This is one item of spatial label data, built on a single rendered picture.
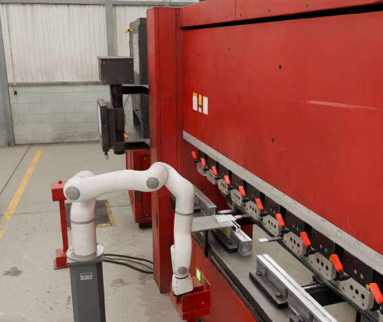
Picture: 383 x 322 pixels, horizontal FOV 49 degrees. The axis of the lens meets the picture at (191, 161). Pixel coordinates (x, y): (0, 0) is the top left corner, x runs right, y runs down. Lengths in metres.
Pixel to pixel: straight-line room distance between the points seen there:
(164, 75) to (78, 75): 6.14
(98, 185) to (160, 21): 1.51
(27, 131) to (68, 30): 2.24
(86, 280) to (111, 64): 1.65
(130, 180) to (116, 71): 1.41
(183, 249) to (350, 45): 1.17
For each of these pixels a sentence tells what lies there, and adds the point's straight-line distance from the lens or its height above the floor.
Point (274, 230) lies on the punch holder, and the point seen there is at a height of 1.20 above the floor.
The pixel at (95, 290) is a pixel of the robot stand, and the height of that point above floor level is 0.82.
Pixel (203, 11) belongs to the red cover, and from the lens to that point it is 2.75.
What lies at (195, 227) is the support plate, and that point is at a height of 1.00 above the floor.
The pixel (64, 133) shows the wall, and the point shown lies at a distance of 9.42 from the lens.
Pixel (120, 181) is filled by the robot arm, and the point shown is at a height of 1.41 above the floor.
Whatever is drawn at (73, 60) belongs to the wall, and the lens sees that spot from 9.22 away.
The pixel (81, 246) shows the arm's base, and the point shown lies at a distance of 2.24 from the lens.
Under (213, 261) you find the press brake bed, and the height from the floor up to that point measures 0.79.
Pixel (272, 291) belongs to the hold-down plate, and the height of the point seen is 0.91.
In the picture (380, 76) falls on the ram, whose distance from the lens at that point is 1.42.
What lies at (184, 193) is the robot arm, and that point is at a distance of 2.02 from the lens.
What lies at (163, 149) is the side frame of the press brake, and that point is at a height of 1.26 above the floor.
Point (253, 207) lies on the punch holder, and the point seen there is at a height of 1.23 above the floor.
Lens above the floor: 2.05
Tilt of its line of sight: 15 degrees down
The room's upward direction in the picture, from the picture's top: straight up
